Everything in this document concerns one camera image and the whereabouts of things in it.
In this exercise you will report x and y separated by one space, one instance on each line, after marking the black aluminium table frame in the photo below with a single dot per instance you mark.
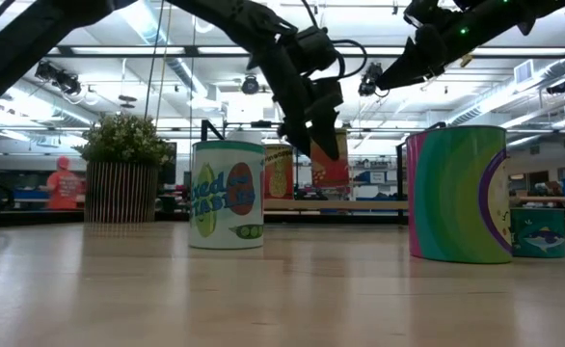
36 219

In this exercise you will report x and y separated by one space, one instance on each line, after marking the teal fish label tin can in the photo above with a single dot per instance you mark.
538 233

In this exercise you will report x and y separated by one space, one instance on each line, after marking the round black ceiling light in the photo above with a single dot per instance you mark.
250 85

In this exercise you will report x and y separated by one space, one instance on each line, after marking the black overhead frame beam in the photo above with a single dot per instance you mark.
192 50

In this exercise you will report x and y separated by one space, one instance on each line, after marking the wooden shelf with black legs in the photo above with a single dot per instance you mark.
335 205

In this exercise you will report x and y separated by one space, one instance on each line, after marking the black monitor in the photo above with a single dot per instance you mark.
169 171

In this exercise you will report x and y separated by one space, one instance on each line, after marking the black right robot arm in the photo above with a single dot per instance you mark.
514 14

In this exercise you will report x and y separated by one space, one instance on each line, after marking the pineapple label tin can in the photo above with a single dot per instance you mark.
278 178

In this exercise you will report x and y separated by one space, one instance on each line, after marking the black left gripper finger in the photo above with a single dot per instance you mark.
297 125
326 130

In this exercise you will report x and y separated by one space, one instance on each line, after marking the black ceiling camera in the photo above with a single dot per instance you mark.
369 77

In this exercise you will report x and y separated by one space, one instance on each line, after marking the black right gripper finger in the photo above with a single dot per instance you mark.
412 67

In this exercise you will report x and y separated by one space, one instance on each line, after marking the wooden background table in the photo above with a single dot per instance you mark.
552 199

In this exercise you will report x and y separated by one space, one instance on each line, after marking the mixed vegetables label tin can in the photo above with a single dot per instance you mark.
227 202

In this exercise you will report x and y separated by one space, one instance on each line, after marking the person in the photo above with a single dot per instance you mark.
65 188

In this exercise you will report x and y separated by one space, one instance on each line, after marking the white ceiling vent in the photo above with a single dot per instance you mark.
523 72

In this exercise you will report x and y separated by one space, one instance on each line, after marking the black ceiling equipment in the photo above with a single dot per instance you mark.
58 77

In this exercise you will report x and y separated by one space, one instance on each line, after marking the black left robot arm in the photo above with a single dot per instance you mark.
22 43

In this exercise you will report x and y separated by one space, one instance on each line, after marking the red label tin can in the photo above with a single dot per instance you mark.
328 173

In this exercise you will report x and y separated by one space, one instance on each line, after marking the green rainbow label tin can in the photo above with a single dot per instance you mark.
451 193

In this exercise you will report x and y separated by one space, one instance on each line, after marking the potted plant in ribbed pot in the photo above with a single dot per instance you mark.
121 193

